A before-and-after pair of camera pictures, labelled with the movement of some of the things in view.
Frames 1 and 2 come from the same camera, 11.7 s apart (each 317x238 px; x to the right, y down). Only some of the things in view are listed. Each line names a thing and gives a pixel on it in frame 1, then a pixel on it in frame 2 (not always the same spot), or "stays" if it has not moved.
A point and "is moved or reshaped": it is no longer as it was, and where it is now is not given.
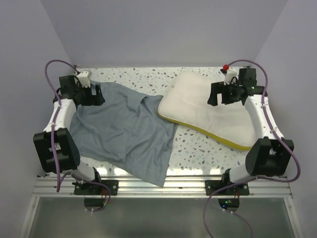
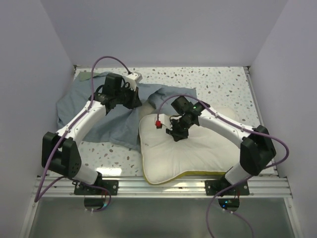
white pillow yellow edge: [184, 98] → [205, 150]
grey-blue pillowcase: [126, 131] is moved or reshaped
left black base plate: [86, 188] stays
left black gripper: [93, 100] → [135, 101]
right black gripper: [219, 88] → [176, 134]
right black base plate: [212, 186] stays
